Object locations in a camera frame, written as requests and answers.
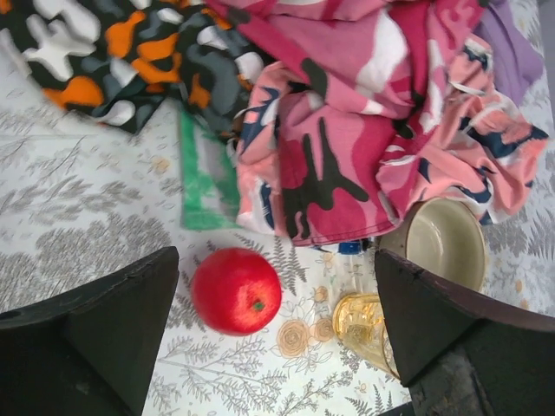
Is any amber transparent plastic cup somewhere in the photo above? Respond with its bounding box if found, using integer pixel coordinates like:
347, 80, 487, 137
332, 293, 400, 380

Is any pink camouflage cloth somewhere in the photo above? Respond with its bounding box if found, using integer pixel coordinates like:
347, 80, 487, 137
211, 1, 486, 246

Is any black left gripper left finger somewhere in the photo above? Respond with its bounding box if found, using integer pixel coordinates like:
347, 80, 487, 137
1, 247, 179, 415

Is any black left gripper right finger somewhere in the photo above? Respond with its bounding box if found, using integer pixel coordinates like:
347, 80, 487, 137
375, 250, 554, 415

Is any lilac purple cloth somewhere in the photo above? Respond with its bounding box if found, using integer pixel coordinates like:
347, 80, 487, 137
473, 0, 544, 106

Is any black orange camouflage cloth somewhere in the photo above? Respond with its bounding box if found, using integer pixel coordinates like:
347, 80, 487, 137
1, 1, 271, 139

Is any pink floral cloth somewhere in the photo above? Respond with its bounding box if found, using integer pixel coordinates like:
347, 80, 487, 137
236, 36, 548, 246

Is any beige ceramic bowl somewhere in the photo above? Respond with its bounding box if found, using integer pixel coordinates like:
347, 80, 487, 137
378, 198, 486, 291

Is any green white tie-dye cloth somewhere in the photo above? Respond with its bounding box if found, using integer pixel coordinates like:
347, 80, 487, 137
180, 113, 239, 231

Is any red apple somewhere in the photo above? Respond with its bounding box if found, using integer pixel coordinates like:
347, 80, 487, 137
190, 248, 282, 336

